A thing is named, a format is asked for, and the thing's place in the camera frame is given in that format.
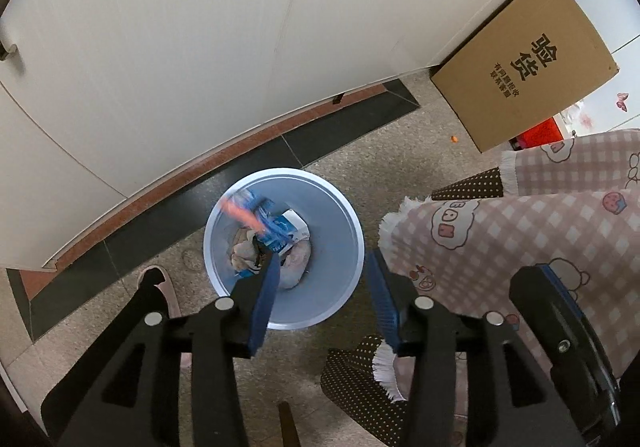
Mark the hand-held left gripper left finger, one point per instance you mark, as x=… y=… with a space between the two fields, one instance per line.
x=265 y=297

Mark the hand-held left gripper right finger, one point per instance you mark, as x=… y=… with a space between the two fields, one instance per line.
x=385 y=302

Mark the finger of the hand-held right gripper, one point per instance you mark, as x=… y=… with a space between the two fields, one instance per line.
x=555 y=327

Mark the printed paper bag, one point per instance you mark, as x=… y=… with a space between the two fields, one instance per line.
x=297 y=267

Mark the white tissue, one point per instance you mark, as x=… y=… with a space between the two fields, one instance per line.
x=245 y=252

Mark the blue snack wrapper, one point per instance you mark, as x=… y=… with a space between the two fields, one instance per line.
x=265 y=222

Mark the small blue white packet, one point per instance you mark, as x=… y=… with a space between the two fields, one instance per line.
x=295 y=227

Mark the blue plastic waste bin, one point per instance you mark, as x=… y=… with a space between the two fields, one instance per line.
x=330 y=237

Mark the pink slipper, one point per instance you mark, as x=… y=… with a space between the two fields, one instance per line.
x=167 y=297

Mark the pink checked cartoon tablecloth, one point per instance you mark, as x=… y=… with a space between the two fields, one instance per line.
x=525 y=227

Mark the red storage box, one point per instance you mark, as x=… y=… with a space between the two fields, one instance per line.
x=540 y=133

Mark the small white plastic bag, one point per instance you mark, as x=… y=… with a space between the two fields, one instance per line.
x=575 y=119

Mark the pink butterfly sticker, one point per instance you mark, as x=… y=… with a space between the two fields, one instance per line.
x=622 y=102

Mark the large cardboard box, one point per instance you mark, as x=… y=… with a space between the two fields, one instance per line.
x=525 y=77

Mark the white low cabinet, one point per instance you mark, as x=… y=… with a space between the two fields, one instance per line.
x=200 y=27

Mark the white wardrobe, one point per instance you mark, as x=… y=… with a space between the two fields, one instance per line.
x=615 y=27

